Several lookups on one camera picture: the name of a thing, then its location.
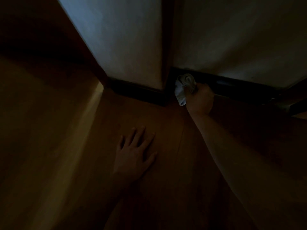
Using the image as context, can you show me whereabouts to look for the person's right forearm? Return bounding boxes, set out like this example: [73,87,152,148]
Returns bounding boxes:
[189,112,307,230]

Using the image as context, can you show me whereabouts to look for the person's left hand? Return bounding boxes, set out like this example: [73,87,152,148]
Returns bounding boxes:
[113,126,158,184]

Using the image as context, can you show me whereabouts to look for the wooden door frame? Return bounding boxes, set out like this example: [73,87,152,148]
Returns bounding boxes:
[0,0,109,88]

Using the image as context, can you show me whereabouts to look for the short black baseboard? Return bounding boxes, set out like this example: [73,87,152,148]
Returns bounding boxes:
[164,67,174,107]

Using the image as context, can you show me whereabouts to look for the plain orange wooden door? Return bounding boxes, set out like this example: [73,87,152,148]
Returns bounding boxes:
[264,78,307,118]

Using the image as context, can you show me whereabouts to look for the grey cleaning cloth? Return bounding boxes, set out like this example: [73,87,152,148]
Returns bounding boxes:
[174,73,198,106]

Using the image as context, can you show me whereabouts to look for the person's left forearm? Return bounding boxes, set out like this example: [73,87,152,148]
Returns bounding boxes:
[55,177,137,230]

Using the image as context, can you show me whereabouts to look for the person's right hand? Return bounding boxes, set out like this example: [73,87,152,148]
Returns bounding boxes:
[186,83,215,116]

